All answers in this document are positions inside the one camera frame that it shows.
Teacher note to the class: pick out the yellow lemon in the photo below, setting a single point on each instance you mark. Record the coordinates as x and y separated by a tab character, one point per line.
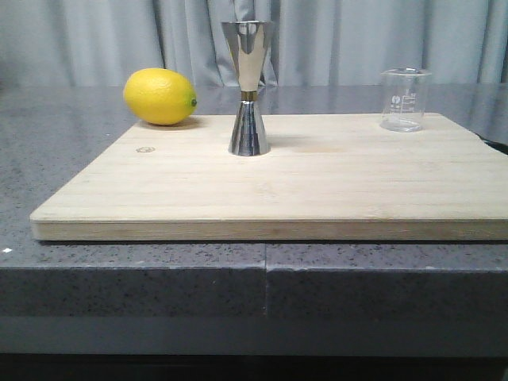
160	96

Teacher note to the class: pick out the clear glass beaker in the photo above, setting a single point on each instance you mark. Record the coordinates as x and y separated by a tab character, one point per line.
405	92

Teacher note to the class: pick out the silver steel jigger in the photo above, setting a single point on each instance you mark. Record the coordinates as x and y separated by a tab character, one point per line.
248	91

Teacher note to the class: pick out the black board handle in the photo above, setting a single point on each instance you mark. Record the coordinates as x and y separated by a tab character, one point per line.
495	145

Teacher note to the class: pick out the wooden cutting board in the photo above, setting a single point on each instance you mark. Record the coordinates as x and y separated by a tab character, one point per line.
326	177

